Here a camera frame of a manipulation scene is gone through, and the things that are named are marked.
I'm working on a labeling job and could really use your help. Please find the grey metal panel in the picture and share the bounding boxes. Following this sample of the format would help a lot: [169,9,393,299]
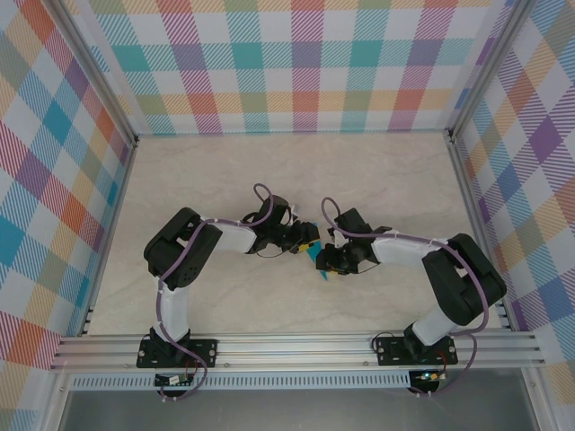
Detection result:
[57,389,538,431]

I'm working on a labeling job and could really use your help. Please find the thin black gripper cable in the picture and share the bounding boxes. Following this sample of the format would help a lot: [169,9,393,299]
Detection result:
[354,259,382,277]
[257,244,294,259]

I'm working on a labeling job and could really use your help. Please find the thin black base cable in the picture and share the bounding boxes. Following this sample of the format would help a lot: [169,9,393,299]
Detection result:
[370,330,408,356]

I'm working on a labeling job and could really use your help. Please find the aluminium mounting rail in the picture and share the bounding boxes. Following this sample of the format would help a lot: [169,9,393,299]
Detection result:
[48,330,548,373]

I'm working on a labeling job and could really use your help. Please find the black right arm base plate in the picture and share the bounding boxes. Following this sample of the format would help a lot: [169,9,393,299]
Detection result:
[374,336,458,367]

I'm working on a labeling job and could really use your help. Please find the slotted grey cable duct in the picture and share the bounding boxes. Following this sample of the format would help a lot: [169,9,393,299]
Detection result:
[70,374,413,391]

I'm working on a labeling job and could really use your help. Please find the aluminium side rail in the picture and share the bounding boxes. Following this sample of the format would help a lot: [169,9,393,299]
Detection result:
[78,136,139,338]
[444,129,516,333]

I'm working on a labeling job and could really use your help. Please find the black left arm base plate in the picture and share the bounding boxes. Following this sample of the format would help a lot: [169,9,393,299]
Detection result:
[136,338,219,370]

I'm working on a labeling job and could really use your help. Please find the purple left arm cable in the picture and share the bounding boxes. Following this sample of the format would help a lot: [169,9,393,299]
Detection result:
[155,182,275,402]

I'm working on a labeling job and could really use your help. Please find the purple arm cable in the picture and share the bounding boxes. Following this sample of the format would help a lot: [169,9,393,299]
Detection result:
[321,197,491,399]
[155,182,275,402]

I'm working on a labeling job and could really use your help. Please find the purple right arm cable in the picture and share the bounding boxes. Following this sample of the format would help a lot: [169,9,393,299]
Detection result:
[321,197,491,399]

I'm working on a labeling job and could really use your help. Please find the aluminium frame post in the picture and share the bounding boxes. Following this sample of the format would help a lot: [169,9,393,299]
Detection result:
[444,0,534,145]
[47,0,139,148]

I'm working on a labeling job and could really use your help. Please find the aluminium frame leg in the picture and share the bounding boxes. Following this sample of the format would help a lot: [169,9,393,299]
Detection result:
[520,367,552,431]
[42,370,75,431]

